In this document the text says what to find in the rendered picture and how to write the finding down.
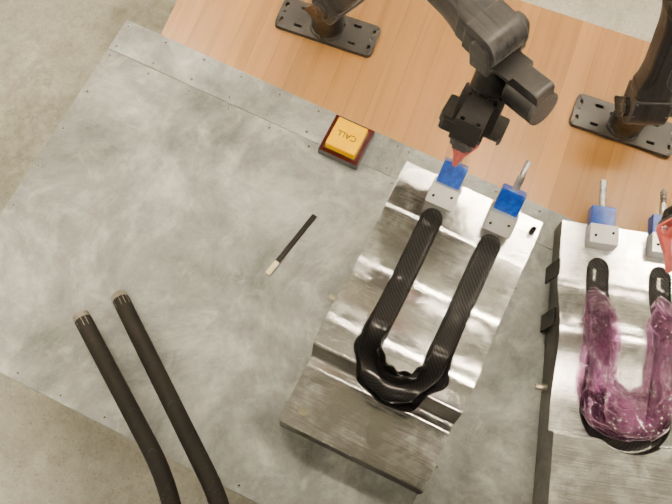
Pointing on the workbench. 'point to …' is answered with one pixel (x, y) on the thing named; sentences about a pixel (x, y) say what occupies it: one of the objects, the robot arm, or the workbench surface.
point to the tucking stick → (291, 244)
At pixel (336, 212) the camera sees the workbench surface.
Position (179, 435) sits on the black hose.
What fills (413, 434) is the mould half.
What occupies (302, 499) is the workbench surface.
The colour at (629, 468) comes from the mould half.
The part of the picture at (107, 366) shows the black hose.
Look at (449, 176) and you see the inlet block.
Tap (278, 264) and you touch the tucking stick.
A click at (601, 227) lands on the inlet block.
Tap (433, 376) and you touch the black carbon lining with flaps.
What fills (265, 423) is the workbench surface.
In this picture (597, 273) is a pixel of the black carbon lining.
